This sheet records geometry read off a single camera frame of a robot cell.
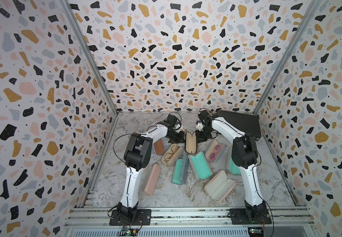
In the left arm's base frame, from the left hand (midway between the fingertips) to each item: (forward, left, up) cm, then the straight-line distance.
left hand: (187, 140), depth 99 cm
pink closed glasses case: (-26, +20, +1) cm, 33 cm away
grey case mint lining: (-21, +5, +2) cm, 22 cm away
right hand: (0, -7, 0) cm, 7 cm away
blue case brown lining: (-2, +19, -4) cm, 19 cm away
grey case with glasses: (-9, +11, -3) cm, 14 cm away
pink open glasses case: (-29, -17, -4) cm, 34 cm away
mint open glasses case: (-16, -8, -5) cm, 18 cm away
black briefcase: (+21, -47, -6) cm, 52 cm away
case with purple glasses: (-7, -18, -3) cm, 20 cm away
